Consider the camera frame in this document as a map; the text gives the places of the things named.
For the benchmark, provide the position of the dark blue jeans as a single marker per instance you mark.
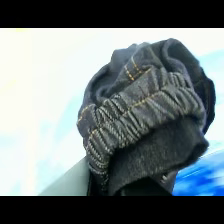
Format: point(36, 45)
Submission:
point(146, 113)

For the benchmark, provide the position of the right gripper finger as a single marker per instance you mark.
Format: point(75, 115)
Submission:
point(71, 182)

